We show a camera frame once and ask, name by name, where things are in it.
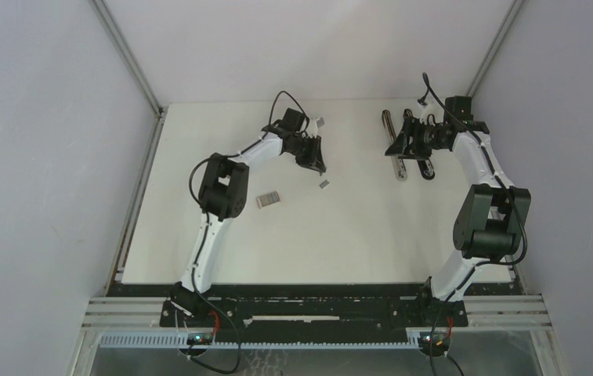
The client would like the silver black staple remover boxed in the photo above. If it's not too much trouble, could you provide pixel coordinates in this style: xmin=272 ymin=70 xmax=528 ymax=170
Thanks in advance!
xmin=381 ymin=109 xmax=409 ymax=182

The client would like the staple box tray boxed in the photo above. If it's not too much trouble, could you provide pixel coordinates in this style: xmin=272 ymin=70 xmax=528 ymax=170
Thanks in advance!
xmin=256 ymin=190 xmax=280 ymax=209

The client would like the white cable duct strip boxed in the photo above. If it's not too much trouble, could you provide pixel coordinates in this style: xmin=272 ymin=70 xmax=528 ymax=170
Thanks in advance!
xmin=99 ymin=331 xmax=421 ymax=349

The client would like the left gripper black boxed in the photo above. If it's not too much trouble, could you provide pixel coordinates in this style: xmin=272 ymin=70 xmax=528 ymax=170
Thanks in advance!
xmin=287 ymin=135 xmax=325 ymax=173

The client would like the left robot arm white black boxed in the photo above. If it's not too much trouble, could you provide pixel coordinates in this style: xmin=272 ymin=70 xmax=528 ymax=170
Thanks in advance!
xmin=169 ymin=108 xmax=327 ymax=327

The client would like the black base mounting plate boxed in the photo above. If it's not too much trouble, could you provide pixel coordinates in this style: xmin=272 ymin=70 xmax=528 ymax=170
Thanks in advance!
xmin=159 ymin=284 xmax=469 ymax=342

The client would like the black stapler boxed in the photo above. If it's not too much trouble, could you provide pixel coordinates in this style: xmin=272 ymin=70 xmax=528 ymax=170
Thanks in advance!
xmin=403 ymin=107 xmax=436 ymax=181

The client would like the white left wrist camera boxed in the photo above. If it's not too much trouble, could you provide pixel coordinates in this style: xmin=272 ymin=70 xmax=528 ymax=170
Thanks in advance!
xmin=309 ymin=117 xmax=325 ymax=132

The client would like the controller board with wires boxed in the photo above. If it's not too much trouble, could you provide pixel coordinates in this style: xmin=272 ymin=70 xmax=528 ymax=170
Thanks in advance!
xmin=178 ymin=309 xmax=241 ymax=375
xmin=418 ymin=316 xmax=465 ymax=375

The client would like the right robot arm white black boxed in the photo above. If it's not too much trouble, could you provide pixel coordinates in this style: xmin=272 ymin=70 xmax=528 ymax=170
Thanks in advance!
xmin=385 ymin=96 xmax=531 ymax=326

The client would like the left controller board with wires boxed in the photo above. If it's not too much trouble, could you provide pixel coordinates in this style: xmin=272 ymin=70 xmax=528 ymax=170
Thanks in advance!
xmin=178 ymin=309 xmax=241 ymax=375

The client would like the right black camera cable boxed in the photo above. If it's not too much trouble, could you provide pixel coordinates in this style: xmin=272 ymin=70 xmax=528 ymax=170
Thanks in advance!
xmin=417 ymin=72 xmax=529 ymax=268

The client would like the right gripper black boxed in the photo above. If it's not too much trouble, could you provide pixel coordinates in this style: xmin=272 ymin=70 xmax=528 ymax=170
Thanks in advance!
xmin=385 ymin=117 xmax=447 ymax=161

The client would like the right controller board with wires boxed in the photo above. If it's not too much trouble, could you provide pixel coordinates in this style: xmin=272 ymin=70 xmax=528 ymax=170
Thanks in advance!
xmin=418 ymin=316 xmax=465 ymax=375

